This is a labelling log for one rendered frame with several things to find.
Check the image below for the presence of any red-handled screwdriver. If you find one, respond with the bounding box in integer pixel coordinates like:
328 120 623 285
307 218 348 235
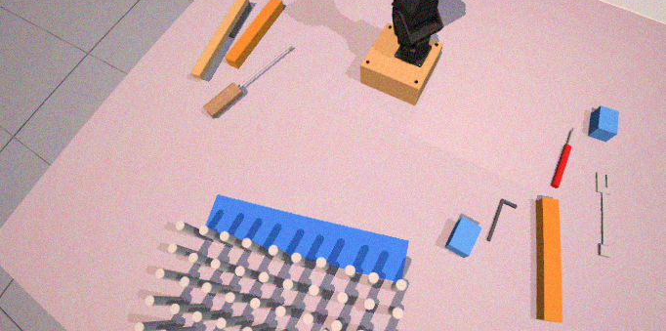
552 128 575 188

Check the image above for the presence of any blue flat strip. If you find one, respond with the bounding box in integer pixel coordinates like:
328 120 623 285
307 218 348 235
206 194 409 281

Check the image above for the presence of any blue box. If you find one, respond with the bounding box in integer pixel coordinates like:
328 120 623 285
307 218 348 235
444 218 482 258
588 105 619 142

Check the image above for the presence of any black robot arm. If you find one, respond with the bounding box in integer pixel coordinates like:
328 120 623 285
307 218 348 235
392 0 444 67

